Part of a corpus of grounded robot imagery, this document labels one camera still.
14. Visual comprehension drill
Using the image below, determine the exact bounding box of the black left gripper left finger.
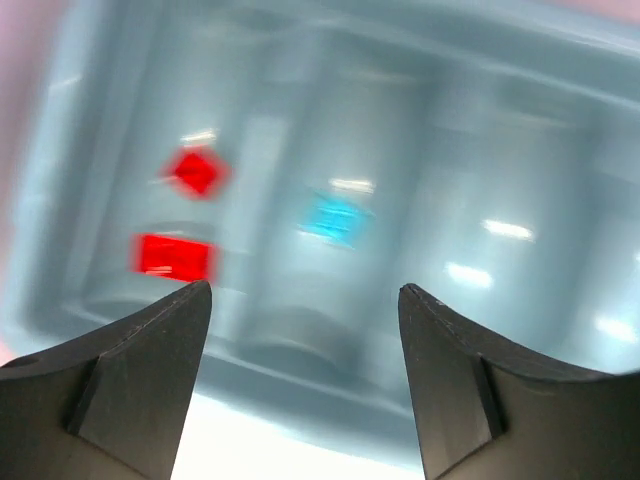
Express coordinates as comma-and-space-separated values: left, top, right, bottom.
1, 281, 212, 479

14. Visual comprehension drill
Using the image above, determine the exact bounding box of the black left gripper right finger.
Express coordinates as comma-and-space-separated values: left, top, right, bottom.
398, 284, 639, 479

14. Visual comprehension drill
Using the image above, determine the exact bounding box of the red rectangular lego brick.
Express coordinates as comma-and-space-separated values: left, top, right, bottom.
132, 233, 217, 282

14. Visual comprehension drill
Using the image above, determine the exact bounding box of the small teal lego cube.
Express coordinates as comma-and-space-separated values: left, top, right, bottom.
298, 191, 374, 249

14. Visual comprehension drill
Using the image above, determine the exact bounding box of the red small lego brick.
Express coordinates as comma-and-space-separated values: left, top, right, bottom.
163, 146, 232, 200

